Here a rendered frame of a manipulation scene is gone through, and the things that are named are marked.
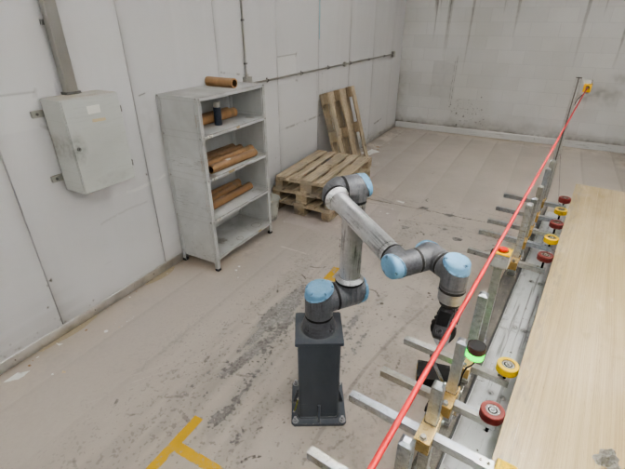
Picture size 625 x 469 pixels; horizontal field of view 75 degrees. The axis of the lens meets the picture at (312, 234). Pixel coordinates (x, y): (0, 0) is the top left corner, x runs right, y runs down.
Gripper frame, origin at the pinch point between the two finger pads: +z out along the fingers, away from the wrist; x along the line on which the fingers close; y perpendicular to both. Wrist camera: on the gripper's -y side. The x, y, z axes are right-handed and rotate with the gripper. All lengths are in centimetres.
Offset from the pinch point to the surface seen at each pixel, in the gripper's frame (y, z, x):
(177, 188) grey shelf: 91, 26, 263
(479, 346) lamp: -4.1, -10.3, -13.4
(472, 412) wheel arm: -8.9, 15.0, -16.8
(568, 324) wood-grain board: 58, 11, -40
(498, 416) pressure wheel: -9.6, 10.3, -25.0
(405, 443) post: -55, -15, -8
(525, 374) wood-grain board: 16.0, 11.0, -29.2
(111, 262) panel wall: 18, 66, 265
